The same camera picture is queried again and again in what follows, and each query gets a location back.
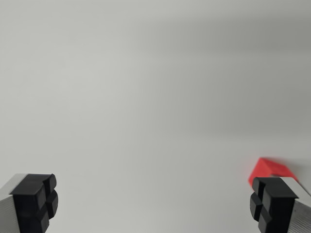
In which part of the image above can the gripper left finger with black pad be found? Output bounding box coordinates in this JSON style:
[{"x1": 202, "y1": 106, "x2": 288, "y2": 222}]
[{"x1": 0, "y1": 173, "x2": 59, "y2": 233}]

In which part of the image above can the red cube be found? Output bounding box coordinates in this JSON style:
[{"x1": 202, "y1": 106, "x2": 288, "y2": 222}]
[{"x1": 247, "y1": 157, "x2": 298, "y2": 188}]

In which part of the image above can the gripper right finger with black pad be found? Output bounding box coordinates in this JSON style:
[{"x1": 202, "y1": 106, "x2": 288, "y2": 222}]
[{"x1": 249, "y1": 177, "x2": 311, "y2": 233}]

